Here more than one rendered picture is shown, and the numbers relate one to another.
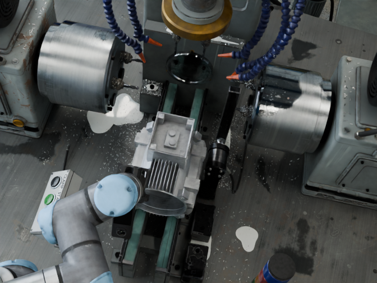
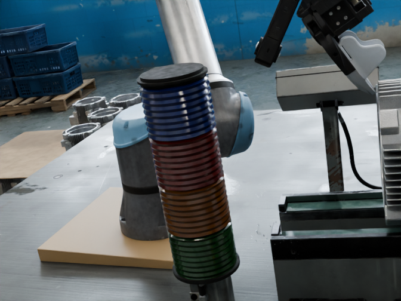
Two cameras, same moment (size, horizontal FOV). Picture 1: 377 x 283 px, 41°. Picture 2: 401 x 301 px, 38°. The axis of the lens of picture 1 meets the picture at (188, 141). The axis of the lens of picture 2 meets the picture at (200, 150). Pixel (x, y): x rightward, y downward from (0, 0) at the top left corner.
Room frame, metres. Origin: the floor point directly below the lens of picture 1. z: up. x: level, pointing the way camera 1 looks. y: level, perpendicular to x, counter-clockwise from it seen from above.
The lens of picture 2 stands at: (0.50, -0.71, 1.31)
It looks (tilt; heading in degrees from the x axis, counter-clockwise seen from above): 19 degrees down; 105
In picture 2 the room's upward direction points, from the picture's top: 10 degrees counter-clockwise
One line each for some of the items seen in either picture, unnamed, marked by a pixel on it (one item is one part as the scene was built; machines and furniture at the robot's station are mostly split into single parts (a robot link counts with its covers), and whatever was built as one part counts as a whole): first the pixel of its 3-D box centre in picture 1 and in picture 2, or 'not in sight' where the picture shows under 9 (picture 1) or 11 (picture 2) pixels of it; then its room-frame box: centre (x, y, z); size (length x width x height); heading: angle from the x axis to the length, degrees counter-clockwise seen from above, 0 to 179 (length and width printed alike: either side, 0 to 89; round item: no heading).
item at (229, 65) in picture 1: (191, 62); not in sight; (1.07, 0.04, 0.97); 0.30 x 0.11 x 0.34; 88
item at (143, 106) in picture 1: (151, 96); not in sight; (0.98, 0.15, 0.86); 0.07 x 0.06 x 0.12; 88
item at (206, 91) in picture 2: (278, 270); (178, 105); (0.36, -0.24, 1.19); 0.06 x 0.06 x 0.04
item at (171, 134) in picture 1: (170, 141); not in sight; (0.68, 0.05, 1.11); 0.12 x 0.11 x 0.07; 178
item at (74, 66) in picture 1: (68, 63); not in sight; (0.92, 0.39, 1.04); 0.37 x 0.25 x 0.25; 88
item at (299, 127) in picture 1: (293, 110); not in sight; (0.90, -0.29, 1.04); 0.41 x 0.25 x 0.25; 88
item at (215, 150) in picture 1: (233, 127); not in sight; (0.88, -0.13, 0.92); 0.45 x 0.13 x 0.24; 178
